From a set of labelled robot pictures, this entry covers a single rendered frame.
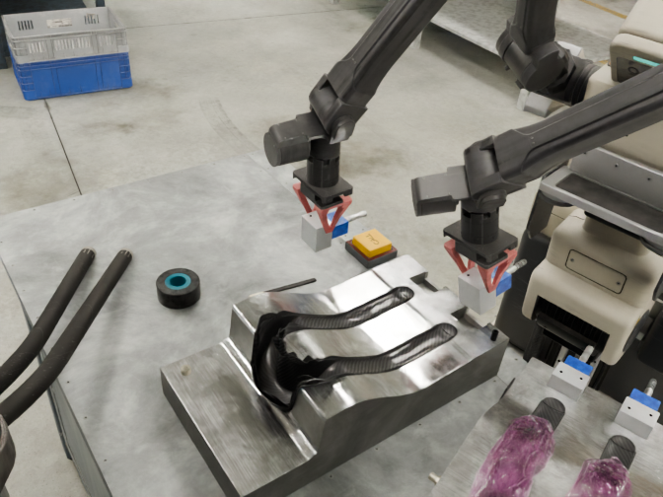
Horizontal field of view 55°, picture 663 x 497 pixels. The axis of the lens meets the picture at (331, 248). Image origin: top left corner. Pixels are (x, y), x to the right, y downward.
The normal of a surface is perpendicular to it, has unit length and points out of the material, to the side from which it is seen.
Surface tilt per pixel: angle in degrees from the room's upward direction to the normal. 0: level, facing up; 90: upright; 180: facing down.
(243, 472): 0
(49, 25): 88
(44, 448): 1
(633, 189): 90
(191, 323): 0
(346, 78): 70
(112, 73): 91
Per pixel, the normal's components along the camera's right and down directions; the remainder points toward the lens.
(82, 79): 0.48, 0.57
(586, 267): -0.69, 0.51
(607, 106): -0.77, -0.07
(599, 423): 0.07, -0.80
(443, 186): -0.15, -0.23
